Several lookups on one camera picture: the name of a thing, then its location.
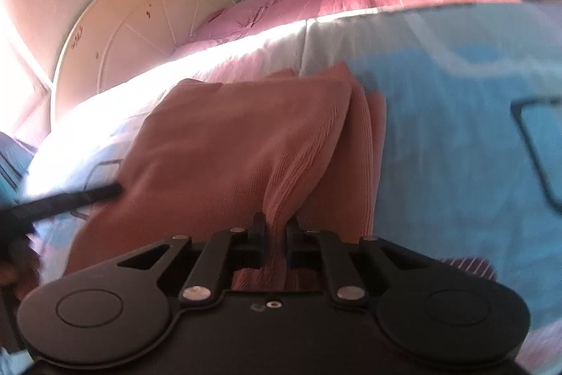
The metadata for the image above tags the blue cloth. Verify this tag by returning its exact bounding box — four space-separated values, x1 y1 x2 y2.
0 131 37 202

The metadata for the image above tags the white round headboard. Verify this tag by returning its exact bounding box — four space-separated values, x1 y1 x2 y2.
50 0 238 125

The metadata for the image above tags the person's left hand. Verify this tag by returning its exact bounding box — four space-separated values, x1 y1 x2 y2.
0 245 44 290

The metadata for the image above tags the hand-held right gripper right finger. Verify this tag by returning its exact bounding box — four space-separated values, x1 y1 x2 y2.
286 219 444 309

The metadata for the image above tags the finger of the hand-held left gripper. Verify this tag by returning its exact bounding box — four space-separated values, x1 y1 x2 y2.
0 183 124 223

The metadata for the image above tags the light blue printed bedsheet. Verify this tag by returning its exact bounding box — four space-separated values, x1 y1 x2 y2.
22 0 562 375

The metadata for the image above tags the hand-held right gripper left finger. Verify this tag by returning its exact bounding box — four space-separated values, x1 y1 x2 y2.
116 212 268 308

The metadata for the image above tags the pink ribbed garment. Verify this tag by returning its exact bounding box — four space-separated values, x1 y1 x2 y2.
66 67 388 292

